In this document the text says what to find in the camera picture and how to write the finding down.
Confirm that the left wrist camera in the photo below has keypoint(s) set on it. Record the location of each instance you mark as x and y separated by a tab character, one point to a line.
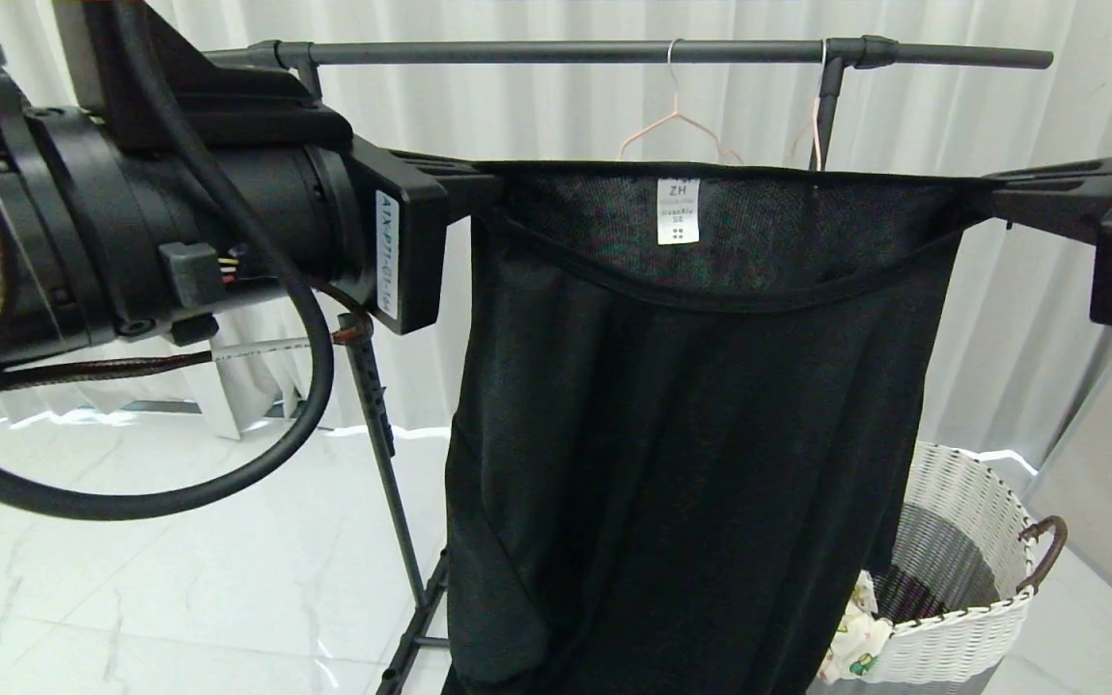
228	97

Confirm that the pink clothes hanger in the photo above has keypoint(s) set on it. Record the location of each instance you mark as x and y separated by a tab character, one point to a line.
677	106
817	125

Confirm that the white laundry basket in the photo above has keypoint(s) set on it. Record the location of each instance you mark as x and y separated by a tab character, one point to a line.
961	502

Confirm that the black t-shirt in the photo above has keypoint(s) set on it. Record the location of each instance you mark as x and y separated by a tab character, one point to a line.
672	463

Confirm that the black clothes rack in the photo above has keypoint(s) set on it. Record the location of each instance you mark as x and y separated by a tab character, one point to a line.
517	52

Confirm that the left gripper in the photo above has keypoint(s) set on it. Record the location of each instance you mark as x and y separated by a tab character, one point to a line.
228	222

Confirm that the cream printed garment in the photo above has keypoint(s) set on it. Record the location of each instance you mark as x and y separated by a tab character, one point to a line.
855	642

